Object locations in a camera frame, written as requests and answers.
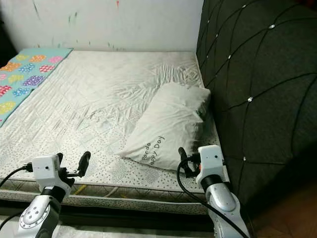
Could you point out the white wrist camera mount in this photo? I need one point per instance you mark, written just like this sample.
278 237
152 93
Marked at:
47 169
211 157

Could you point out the grey patterned quilted mattress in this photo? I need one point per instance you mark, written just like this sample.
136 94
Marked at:
94 109

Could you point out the dark tufted headboard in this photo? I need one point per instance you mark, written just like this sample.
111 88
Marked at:
262 89

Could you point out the teal blanket with colourful hearts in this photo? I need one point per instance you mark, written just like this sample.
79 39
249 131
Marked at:
44 59

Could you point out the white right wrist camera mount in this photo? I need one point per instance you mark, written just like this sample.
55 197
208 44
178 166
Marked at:
211 157

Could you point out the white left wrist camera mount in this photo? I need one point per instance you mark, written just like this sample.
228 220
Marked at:
47 169

